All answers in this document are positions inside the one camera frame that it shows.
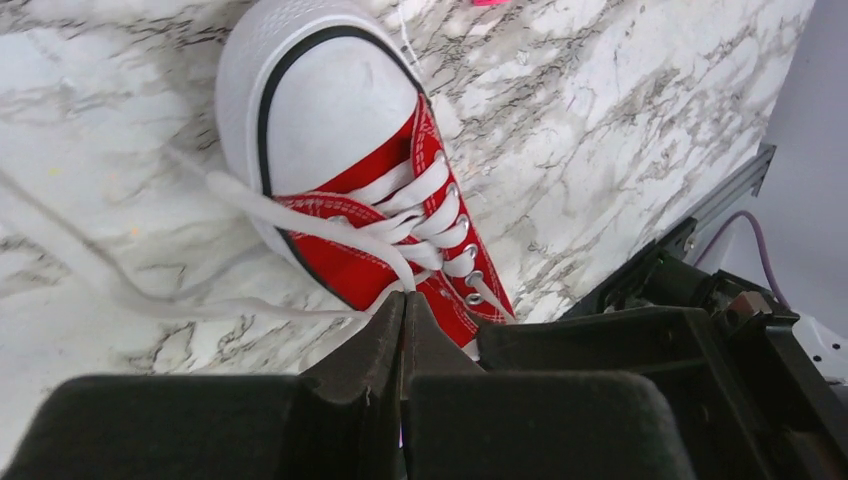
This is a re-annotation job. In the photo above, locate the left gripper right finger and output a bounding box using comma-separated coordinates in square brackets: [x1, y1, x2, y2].
[401, 294, 695, 479]

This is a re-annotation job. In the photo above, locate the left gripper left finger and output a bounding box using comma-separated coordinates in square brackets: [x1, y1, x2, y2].
[4, 293, 406, 479]

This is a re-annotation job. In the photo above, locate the white shoelace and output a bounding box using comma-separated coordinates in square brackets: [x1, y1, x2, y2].
[0, 148, 515, 372]

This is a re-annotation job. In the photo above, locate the red canvas sneaker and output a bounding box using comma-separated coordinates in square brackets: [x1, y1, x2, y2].
[206, 1, 514, 350]

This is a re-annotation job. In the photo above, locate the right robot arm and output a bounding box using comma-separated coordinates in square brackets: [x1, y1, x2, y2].
[478, 249, 847, 479]

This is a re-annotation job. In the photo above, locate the pink highlighter marker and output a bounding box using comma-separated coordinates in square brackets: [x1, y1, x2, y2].
[472, 0, 510, 7]

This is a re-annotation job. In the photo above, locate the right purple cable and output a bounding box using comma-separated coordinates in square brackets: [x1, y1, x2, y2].
[692, 210, 793, 309]

